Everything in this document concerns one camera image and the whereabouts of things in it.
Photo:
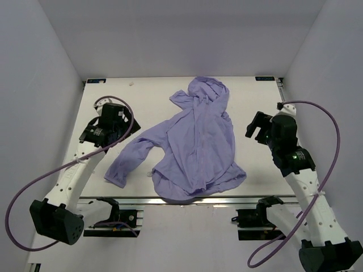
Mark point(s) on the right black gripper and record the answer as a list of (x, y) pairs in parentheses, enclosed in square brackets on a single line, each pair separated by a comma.
[(261, 120)]

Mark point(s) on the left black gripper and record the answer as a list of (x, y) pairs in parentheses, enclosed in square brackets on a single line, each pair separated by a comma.
[(126, 124)]

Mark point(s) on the purple jacket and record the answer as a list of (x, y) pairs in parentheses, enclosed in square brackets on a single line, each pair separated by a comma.
[(198, 145)]

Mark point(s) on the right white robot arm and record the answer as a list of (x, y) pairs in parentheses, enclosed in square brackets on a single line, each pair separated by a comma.
[(321, 242)]

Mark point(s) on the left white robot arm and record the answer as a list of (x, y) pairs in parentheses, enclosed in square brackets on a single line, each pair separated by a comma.
[(58, 215)]

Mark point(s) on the right blue table label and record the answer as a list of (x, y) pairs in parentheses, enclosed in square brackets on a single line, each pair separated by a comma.
[(264, 78)]

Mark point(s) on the blue table label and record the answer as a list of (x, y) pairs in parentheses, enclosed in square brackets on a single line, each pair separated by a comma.
[(96, 81), (264, 78)]

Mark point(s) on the left blue table label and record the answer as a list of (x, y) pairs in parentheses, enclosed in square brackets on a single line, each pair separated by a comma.
[(96, 81)]

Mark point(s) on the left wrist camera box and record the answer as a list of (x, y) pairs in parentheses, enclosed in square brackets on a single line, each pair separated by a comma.
[(98, 106)]

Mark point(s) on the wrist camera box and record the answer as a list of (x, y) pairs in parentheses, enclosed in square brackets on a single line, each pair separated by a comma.
[(98, 106), (286, 109)]

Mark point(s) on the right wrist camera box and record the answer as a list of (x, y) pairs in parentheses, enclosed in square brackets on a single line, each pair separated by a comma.
[(286, 109)]

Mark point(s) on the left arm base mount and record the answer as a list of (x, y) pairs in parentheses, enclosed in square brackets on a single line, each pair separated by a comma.
[(119, 222)]

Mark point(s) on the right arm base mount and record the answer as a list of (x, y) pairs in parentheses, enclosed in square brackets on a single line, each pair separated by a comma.
[(253, 224)]

